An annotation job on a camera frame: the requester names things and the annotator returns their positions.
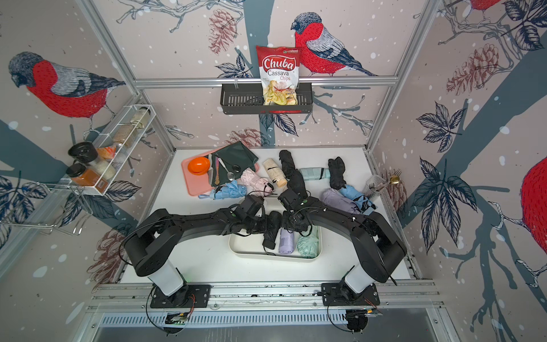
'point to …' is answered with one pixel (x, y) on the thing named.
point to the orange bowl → (199, 165)
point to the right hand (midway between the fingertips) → (286, 224)
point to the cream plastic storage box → (251, 245)
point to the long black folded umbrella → (295, 179)
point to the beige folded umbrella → (275, 172)
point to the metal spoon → (230, 175)
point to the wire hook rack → (54, 206)
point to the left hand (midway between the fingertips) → (277, 224)
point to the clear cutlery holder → (372, 187)
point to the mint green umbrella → (308, 246)
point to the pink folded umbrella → (259, 185)
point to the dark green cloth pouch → (238, 159)
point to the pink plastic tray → (194, 184)
